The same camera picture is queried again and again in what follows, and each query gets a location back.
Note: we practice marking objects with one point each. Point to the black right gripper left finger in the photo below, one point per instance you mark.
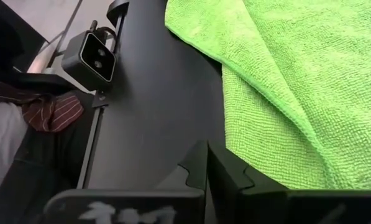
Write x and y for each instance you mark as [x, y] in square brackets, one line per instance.
[126, 205]

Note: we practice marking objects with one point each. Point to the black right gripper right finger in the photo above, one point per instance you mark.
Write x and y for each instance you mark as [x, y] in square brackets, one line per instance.
[266, 207]

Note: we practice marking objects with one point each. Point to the green microfiber towel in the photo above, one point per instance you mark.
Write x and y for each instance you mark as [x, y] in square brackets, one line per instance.
[297, 77]

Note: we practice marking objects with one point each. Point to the person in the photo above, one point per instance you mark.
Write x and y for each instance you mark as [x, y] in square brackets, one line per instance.
[5, 133]

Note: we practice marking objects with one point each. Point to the black aluminium rig frame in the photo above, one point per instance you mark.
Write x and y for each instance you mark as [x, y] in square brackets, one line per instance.
[90, 146]

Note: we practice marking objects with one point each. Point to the black table-level camera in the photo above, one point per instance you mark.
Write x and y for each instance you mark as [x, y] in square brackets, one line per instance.
[85, 62]

